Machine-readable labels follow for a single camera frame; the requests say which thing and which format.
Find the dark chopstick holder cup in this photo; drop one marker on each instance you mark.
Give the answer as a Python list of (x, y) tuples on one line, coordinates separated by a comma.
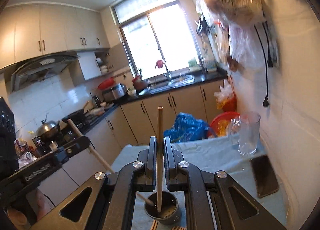
[(170, 213)]

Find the red bin with bags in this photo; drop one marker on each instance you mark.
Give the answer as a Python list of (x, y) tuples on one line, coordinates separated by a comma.
[(226, 98)]

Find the clear glass mug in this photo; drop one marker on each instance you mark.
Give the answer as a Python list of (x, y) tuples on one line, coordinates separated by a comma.
[(243, 131)]

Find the steel pot with lid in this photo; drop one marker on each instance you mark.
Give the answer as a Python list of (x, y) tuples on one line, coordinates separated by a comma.
[(48, 129)]

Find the kitchen window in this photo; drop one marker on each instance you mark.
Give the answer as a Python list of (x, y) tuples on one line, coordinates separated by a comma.
[(158, 37)]

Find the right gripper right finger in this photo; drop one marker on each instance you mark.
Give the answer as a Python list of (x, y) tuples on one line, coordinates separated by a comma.
[(169, 163)]

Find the red plastic basin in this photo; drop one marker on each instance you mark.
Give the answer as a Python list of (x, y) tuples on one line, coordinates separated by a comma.
[(219, 125)]

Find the black wok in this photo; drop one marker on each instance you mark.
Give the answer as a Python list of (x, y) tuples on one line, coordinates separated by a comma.
[(77, 116)]

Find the blue plastic bag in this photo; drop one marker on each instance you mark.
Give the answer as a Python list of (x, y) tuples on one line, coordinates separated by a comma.
[(187, 128)]

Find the upper kitchen cabinets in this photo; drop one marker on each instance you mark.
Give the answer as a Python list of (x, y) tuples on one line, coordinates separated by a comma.
[(29, 31)]

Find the black smartphone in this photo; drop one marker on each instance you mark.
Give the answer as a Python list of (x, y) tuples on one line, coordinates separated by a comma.
[(265, 178)]

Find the white hanging plastic bag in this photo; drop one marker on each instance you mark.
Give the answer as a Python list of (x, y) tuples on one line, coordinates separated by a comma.
[(239, 48)]

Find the range hood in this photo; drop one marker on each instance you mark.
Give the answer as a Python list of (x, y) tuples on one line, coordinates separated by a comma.
[(39, 69)]

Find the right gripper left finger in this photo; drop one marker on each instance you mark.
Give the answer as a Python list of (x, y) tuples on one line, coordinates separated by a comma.
[(151, 165)]

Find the silver rice cooker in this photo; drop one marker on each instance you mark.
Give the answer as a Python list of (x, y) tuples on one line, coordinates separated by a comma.
[(114, 93)]

